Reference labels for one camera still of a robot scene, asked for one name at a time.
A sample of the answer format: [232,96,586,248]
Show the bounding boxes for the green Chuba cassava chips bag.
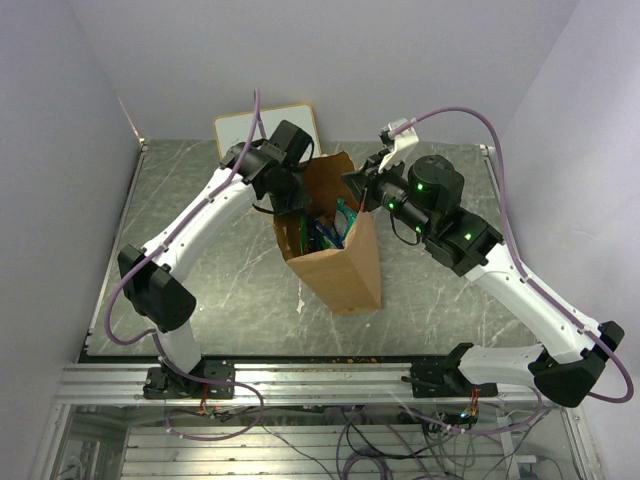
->
[299,213,309,255]

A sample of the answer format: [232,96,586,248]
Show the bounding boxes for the small whiteboard yellow frame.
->
[213,103,321,159]

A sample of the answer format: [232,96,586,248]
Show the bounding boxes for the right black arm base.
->
[400,362,498,399]

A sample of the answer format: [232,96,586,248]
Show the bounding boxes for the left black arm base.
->
[142,360,235,400]

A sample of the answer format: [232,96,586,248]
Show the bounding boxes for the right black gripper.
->
[341,148,434,238]

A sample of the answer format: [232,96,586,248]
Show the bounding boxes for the aluminium rail frame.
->
[34,356,604,479]

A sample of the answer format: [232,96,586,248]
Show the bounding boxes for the brown paper bag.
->
[273,152,382,315]

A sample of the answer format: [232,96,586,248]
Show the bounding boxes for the loose wires under table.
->
[164,389,561,480]

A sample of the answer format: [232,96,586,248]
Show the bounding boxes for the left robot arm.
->
[117,120,315,397]

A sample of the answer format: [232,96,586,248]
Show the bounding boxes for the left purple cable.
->
[103,88,266,386]

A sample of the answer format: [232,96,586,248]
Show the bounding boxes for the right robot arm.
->
[342,155,624,408]

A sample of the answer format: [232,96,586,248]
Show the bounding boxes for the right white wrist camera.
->
[378,118,419,173]

